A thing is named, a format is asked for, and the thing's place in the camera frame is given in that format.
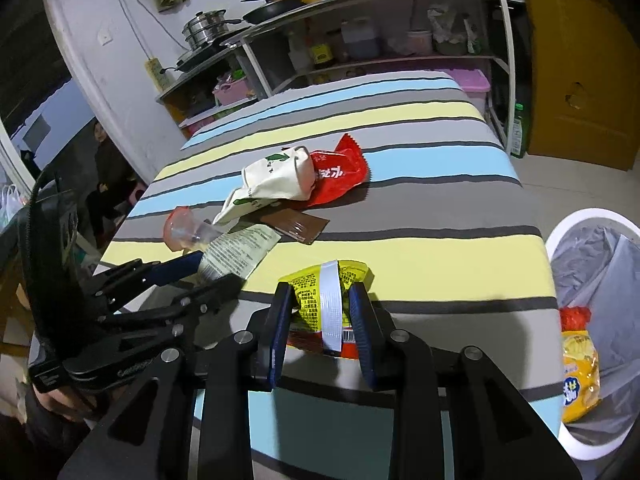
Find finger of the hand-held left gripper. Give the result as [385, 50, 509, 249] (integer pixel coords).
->
[92, 251, 205, 297]
[99, 274, 247, 332]

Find white printed wrapper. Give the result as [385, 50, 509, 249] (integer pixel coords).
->
[199, 225, 282, 281]

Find wooden shelf unit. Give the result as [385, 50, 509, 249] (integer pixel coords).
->
[155, 45, 261, 136]

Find person's left forearm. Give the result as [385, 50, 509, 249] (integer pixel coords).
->
[0, 405, 81, 480]

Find pink basket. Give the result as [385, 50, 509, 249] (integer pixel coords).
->
[212, 71, 251, 107]

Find brown wrapper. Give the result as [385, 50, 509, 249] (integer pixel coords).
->
[260, 208, 330, 246]

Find white trash bin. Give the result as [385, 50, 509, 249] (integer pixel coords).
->
[545, 207, 640, 461]

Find wooden door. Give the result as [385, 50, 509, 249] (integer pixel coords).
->
[517, 0, 640, 171]

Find black induction cooker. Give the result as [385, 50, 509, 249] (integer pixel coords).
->
[162, 42, 236, 73]

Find person's left hand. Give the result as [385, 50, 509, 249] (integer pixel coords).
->
[30, 385, 93, 423]

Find pink storage drawer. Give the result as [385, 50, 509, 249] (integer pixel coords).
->
[180, 110, 221, 136]

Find large yellow snack bag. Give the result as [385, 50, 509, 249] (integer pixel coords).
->
[560, 329, 602, 425]

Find crumpled plastic bags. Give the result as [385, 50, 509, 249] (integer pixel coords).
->
[427, 5, 478, 56]

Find white plastic bottle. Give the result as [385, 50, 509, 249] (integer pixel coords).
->
[287, 35, 311, 71]

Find white packet with green print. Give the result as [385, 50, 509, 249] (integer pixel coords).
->
[214, 146, 318, 226]

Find yellow packet with silver strip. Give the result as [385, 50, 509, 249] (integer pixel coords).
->
[279, 259, 372, 358]

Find pink plastic stool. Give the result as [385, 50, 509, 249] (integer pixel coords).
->
[122, 182, 148, 206]

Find pink lidded round container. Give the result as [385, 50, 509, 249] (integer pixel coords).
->
[406, 29, 433, 56]

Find translucent bin liner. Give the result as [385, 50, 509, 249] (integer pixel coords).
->
[550, 220, 640, 441]

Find translucent plastic jug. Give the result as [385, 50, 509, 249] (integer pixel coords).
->
[341, 17, 382, 60]

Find pink lidded storage box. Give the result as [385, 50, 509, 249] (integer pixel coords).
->
[447, 67, 491, 116]

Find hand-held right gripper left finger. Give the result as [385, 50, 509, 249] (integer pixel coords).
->
[57, 281, 296, 480]

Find yellow power strip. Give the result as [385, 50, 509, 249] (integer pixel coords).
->
[145, 58, 171, 88]

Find orange capped sauce bottle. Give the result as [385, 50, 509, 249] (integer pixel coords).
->
[307, 32, 336, 68]

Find green plastic bottle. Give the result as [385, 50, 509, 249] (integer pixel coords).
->
[509, 102, 527, 158]

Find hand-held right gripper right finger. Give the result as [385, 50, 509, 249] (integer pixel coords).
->
[348, 281, 583, 480]

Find black frying pan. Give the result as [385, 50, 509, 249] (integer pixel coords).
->
[241, 0, 307, 25]

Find steel steamer pot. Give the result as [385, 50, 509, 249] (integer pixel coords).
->
[181, 9, 243, 52]

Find red snack wrapper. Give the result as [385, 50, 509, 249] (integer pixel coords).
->
[300, 133, 370, 208]

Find white plastic bag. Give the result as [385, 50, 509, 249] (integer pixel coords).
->
[0, 184, 22, 233]

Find striped blanket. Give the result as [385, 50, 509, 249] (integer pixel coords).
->
[100, 71, 563, 480]

